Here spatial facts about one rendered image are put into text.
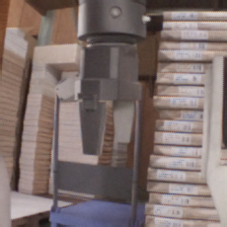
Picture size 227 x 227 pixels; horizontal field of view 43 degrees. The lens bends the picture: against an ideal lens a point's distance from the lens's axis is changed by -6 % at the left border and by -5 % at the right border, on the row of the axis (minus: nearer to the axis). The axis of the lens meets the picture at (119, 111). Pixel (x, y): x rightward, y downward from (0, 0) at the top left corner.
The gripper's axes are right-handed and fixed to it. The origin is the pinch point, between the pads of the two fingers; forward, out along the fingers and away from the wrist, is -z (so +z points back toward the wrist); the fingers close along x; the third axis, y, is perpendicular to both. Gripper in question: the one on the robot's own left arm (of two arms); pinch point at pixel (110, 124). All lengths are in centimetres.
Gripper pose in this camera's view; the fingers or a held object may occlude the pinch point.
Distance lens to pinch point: 39.0
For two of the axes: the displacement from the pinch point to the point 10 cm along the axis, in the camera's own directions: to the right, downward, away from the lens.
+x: 3.4, -0.4, 9.4
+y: -9.4, -0.4, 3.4
